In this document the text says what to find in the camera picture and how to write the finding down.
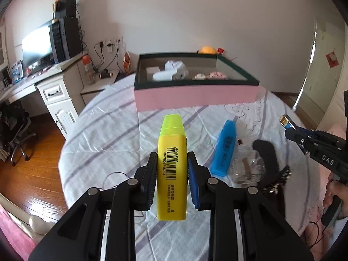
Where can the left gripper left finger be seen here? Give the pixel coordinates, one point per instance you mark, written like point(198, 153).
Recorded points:
point(78, 235)

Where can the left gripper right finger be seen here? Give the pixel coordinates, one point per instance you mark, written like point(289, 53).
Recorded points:
point(244, 225)

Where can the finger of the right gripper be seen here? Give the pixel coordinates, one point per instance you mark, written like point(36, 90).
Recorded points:
point(290, 134)
point(313, 138)

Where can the yellow highlighter marker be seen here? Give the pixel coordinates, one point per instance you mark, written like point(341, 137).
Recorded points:
point(172, 170)

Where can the white plastic curved object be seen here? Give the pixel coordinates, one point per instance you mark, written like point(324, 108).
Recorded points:
point(166, 75)

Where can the person's right hand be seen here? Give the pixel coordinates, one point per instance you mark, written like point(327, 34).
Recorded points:
point(334, 187)

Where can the white striped tablecloth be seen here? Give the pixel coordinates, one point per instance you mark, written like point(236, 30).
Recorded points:
point(111, 139)

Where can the white door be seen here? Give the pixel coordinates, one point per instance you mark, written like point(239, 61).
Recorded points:
point(323, 71)

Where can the pink and green box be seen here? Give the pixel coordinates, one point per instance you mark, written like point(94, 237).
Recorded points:
point(240, 86)

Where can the blue highlighter marker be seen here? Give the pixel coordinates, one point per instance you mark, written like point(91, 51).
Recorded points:
point(224, 149)

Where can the pink block figure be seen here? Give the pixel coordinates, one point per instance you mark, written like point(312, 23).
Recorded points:
point(201, 77)
point(216, 75)

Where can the yellow octopus plush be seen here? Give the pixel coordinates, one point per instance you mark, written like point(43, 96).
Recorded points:
point(207, 50)

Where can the black office chair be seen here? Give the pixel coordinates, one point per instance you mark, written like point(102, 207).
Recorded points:
point(15, 124)

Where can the white bedside cabinet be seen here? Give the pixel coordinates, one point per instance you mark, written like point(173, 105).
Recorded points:
point(103, 80)

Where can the white desk with drawers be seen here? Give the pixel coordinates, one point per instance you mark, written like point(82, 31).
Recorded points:
point(60, 88)

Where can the white charger block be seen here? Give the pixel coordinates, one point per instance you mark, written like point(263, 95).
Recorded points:
point(150, 71)

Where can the orange lid water bottle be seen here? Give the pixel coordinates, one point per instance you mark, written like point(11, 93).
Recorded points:
point(89, 70)

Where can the snack bag on cabinet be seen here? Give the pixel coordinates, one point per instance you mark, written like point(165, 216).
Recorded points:
point(127, 63)

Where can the black computer monitor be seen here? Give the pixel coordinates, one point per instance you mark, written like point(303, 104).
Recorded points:
point(37, 49)

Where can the white glass door cupboard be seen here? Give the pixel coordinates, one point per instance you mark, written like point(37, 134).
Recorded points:
point(3, 49)

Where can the black computer tower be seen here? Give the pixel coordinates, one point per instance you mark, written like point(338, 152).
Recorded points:
point(65, 39)

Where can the black speaker box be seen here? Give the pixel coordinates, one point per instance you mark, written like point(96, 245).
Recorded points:
point(64, 8)

